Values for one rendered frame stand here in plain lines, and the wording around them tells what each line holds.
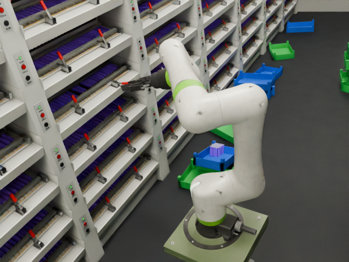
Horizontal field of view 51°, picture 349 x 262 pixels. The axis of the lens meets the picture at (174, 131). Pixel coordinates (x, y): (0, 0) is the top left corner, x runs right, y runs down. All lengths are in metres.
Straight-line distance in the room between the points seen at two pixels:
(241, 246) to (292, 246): 0.49
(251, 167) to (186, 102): 0.37
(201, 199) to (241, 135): 0.32
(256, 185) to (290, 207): 0.73
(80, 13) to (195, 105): 0.73
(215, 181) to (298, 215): 0.78
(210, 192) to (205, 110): 0.39
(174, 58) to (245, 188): 0.56
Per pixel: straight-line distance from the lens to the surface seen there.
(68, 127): 1.60
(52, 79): 1.55
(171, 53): 1.41
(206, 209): 1.43
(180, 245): 1.54
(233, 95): 1.13
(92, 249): 1.95
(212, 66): 2.88
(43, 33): 1.49
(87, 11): 1.65
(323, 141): 2.62
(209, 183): 1.40
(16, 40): 1.41
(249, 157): 1.30
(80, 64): 1.64
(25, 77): 1.43
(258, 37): 3.92
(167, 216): 2.12
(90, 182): 1.87
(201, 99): 1.11
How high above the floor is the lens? 1.50
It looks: 32 degrees down
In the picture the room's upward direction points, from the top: 10 degrees counter-clockwise
